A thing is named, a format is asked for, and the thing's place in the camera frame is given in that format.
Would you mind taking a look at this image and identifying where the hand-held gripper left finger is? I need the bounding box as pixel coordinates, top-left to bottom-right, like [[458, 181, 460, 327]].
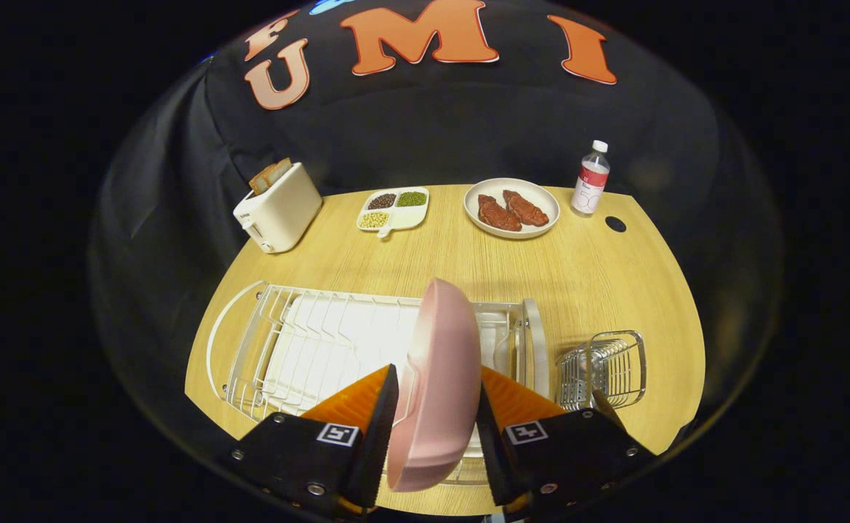
[[222, 364, 400, 519]]

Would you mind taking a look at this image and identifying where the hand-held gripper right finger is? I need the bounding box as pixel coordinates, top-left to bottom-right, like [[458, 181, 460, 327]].
[[475, 365, 660, 518]]

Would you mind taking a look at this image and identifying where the pink plate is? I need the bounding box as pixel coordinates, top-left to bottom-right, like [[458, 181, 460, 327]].
[[386, 277, 482, 493]]

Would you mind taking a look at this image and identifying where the white wire dish rack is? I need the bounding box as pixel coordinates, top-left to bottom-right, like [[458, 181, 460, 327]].
[[206, 280, 551, 486]]

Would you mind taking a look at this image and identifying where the metal wire basket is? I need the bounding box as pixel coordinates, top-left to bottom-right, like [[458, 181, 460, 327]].
[[556, 331, 647, 412]]

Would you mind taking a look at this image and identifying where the white round meat dish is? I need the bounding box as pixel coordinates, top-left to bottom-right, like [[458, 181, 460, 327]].
[[464, 178, 561, 240]]

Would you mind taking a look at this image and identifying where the white divided dish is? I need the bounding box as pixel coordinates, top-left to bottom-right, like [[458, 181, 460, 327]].
[[356, 187, 430, 239]]

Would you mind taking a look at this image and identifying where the red meat piece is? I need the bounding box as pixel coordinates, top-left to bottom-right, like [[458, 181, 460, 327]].
[[478, 194, 522, 232], [503, 190, 550, 227]]

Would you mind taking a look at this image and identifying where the white toaster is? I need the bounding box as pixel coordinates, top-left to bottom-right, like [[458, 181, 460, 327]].
[[233, 162, 323, 254]]

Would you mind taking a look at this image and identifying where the clear bottle with red label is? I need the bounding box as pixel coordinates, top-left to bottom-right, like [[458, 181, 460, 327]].
[[571, 140, 611, 217]]

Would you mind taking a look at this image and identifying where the brown toast slice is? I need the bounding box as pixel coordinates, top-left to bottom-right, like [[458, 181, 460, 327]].
[[248, 158, 294, 195]]

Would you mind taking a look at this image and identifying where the black backdrop cloth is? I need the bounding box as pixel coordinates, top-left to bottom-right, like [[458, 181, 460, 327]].
[[91, 0, 785, 437]]

